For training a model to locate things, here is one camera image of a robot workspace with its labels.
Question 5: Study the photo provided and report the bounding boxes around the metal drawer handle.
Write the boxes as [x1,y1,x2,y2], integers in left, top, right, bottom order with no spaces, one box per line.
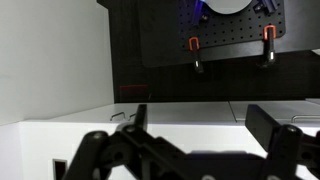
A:
[290,114,320,124]

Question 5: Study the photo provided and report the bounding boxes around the orange black clamp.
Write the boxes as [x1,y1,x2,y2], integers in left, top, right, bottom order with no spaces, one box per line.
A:
[261,24,278,68]
[187,36,205,75]

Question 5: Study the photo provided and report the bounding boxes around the black platform board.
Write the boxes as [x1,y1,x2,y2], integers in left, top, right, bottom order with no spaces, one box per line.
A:
[138,0,320,69]

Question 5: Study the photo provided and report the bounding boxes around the white cabinet counter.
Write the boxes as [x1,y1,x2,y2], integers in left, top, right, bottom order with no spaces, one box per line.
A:
[0,101,320,180]

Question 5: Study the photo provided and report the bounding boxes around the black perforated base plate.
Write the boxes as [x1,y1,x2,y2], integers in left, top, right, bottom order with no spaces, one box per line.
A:
[176,0,287,52]

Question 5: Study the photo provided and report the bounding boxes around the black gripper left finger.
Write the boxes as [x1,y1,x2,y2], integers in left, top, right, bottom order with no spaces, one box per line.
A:
[62,103,188,180]

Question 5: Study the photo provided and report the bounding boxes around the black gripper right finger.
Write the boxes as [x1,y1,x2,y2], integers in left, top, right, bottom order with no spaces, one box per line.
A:
[245,104,320,180]

